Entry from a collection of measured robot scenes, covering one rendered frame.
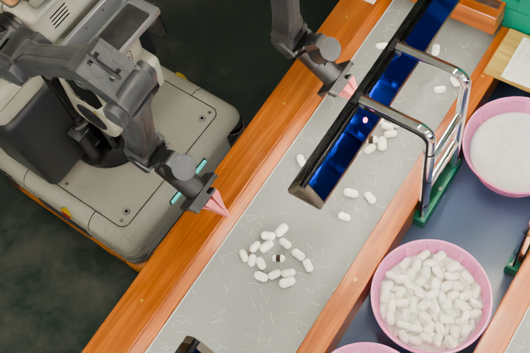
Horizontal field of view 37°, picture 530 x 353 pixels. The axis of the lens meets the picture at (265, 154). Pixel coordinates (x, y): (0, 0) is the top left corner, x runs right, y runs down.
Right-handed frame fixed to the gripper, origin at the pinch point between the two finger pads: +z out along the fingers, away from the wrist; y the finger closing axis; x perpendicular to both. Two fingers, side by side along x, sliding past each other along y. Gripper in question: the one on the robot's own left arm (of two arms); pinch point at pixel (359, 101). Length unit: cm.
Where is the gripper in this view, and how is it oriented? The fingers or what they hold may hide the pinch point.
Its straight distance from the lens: 196.4
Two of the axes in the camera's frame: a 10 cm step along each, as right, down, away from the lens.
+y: 5.5, -7.7, 3.1
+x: -4.3, 0.5, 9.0
